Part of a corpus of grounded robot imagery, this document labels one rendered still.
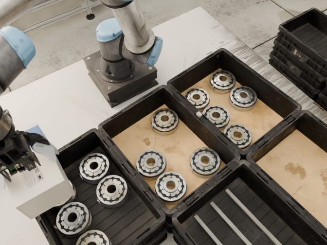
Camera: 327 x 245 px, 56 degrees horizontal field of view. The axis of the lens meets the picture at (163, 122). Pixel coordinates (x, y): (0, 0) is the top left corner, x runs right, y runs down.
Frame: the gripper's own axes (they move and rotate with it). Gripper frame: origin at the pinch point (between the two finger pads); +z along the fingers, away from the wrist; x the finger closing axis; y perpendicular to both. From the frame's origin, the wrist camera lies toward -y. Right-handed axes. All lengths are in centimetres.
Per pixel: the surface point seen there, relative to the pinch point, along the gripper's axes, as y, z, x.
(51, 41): -183, 112, 36
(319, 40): -25, 62, 165
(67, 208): 4.0, 24.5, 0.6
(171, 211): 24.6, 17.5, 26.0
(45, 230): 8.8, 19.0, -6.7
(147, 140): -4.9, 27.8, 34.9
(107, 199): 8.4, 24.5, 12.4
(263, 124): 13, 28, 74
